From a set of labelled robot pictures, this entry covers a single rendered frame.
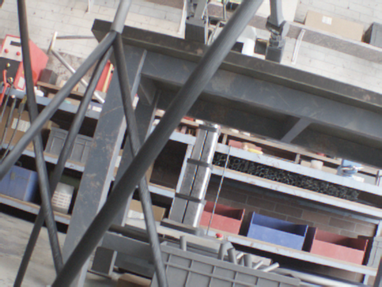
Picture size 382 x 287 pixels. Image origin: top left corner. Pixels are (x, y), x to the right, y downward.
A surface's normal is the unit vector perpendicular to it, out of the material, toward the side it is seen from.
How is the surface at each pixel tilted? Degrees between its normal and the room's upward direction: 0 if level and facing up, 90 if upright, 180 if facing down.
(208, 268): 90
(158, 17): 90
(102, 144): 90
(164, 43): 90
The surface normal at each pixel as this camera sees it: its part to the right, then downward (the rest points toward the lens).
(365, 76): -0.02, -0.13
